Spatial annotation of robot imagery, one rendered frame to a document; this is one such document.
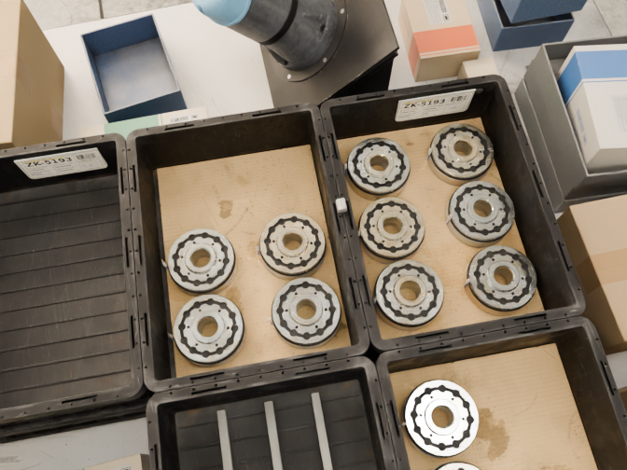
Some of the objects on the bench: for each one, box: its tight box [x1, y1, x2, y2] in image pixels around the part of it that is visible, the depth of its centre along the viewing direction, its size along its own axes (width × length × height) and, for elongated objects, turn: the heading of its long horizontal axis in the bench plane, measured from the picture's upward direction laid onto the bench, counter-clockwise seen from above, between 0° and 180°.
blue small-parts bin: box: [80, 13, 188, 123], centre depth 119 cm, size 20×15×7 cm
